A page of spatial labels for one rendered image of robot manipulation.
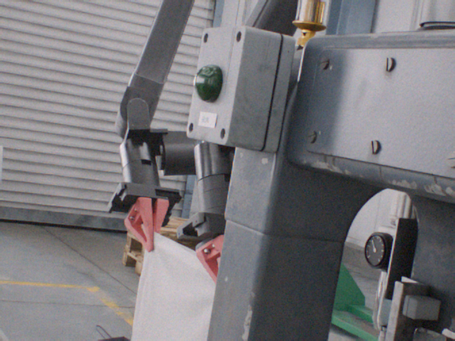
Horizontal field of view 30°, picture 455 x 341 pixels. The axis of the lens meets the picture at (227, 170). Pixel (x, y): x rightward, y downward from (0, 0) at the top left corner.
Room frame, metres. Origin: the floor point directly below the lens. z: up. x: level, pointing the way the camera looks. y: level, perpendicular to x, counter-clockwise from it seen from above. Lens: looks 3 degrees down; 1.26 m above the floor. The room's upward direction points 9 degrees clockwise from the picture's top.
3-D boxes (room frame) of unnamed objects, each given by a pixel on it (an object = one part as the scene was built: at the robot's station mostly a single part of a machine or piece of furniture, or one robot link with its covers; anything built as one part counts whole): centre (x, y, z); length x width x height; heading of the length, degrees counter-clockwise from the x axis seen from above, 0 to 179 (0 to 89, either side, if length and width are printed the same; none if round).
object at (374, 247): (0.84, -0.16, 1.16); 0.04 x 0.02 x 0.04; 27
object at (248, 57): (0.67, 0.00, 1.29); 0.08 x 0.05 x 0.09; 27
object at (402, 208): (0.85, -0.18, 1.14); 0.05 x 0.04 x 0.16; 117
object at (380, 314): (0.85, -0.18, 1.11); 0.03 x 0.03 x 0.06
